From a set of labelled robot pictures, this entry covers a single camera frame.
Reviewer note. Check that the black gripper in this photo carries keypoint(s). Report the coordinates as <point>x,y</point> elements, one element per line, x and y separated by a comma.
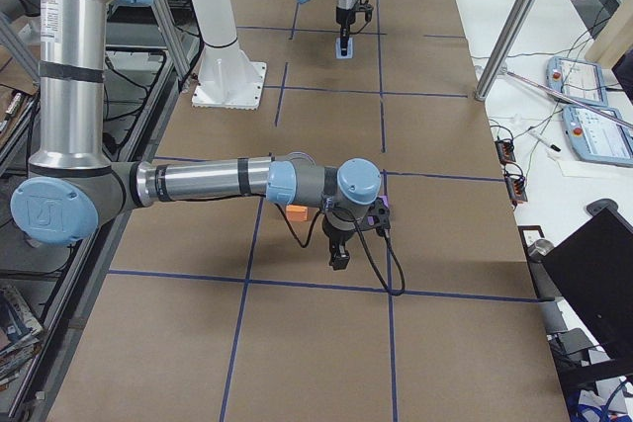
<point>333,234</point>
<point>343,17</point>

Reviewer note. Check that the light blue foam block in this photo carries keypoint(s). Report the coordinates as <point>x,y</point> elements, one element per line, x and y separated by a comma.
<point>344,48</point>

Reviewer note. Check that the orange foam block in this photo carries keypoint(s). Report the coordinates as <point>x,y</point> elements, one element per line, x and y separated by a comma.
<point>296,213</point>

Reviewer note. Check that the purple foam block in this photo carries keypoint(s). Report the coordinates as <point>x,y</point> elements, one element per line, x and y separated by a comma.
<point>384,207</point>

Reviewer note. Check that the metal cup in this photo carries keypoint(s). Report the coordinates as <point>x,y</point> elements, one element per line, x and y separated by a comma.
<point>539,249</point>

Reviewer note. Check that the black marker pen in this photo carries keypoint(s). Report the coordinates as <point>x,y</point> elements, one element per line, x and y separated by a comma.
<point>542,139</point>

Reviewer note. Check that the upper teach pendant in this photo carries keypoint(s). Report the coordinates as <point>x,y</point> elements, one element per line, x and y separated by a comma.
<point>578,79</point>

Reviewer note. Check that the teach pendant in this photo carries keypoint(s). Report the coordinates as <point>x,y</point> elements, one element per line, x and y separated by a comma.
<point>578,79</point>
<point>596,139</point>

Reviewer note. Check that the black monitor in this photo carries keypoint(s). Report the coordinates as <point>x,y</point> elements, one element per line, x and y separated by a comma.
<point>592,269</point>

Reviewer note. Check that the lower teach pendant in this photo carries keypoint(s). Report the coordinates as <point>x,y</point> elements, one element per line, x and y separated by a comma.
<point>596,139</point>

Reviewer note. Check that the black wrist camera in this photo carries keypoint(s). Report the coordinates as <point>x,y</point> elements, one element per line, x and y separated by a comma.
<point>365,8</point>
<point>374,221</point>

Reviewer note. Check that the white pedestal column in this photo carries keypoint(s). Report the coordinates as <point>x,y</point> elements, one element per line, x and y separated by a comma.
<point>227,78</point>

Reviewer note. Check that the aluminium frame post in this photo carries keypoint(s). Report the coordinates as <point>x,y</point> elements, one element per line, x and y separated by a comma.
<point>511,28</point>

